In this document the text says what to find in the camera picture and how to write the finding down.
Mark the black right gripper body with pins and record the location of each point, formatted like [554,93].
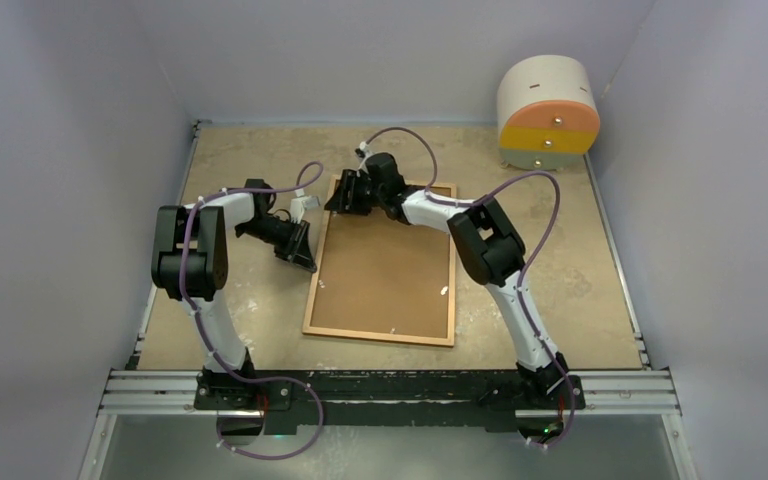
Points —
[378,195]

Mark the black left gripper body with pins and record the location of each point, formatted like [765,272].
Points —
[271,231]

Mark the wooden picture frame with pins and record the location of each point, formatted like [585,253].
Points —
[451,278]

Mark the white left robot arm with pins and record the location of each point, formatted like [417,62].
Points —
[190,262]

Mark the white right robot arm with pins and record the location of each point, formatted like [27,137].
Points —
[488,245]

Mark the round pastel drawer cabinet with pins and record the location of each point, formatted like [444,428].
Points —
[547,117]

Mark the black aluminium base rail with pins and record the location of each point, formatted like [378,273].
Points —
[494,400]

